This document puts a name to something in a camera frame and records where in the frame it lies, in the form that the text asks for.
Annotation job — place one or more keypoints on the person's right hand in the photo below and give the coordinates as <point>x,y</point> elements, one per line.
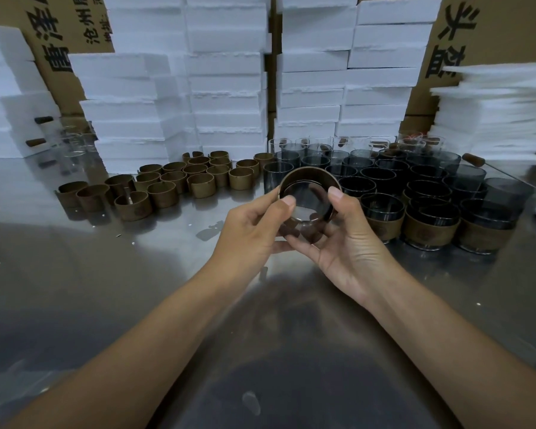
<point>362,263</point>

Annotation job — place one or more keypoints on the person's left hand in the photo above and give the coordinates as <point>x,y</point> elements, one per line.
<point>241,250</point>

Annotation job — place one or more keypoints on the smoky transparent plastic cup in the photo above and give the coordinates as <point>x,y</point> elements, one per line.
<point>382,205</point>
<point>426,188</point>
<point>431,212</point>
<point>308,198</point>
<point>357,185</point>
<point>487,212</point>

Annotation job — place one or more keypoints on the group of brown sleeve rings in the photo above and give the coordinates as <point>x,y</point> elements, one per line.
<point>201,185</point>

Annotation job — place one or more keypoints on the cluster of transparent plastic cups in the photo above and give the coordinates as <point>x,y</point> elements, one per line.
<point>272,174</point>

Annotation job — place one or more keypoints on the bunch of clear plastic cups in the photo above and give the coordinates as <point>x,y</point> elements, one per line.
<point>73,142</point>

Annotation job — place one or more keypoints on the person's left forearm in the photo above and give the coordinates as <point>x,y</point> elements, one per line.
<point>116,361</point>

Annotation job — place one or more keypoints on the person's right forearm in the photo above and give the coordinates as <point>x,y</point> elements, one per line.
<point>460,361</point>

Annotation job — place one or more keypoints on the tall stack white foam blocks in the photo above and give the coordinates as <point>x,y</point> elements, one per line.
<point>205,80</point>

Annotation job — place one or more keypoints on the stepped stack white foam blocks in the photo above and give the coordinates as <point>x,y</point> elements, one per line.
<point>308,84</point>

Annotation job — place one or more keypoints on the stack of thin foam sheets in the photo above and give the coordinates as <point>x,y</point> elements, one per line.
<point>487,116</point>

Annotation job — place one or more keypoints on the brown cork stick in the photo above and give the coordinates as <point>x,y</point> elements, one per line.
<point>44,120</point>
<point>35,142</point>

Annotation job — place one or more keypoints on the stack of white foam blocks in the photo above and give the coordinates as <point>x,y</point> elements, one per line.
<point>4,102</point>

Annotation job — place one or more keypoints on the large printed cardboard box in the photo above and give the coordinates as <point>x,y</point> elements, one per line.
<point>509,26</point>

